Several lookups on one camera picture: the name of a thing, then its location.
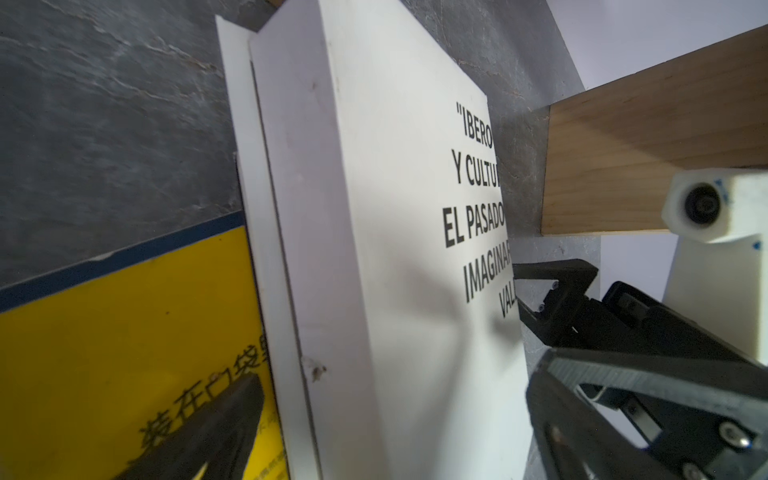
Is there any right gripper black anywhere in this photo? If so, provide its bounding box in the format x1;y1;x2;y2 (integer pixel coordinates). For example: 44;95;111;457
513;259;750;393

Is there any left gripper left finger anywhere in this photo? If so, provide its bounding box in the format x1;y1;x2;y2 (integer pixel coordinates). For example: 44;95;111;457
117;373;265;479

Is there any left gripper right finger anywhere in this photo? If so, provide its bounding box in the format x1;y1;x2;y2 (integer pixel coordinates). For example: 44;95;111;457
526;349;767;479

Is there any white book black lettering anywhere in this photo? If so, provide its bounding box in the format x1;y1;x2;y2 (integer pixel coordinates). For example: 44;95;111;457
215;1;532;479

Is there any yellow book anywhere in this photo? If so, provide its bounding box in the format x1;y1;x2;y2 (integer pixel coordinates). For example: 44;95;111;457
1;212;289;479

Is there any wooden two-tier bookshelf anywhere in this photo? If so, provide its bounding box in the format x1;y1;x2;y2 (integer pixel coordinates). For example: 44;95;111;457
541;27;767;236

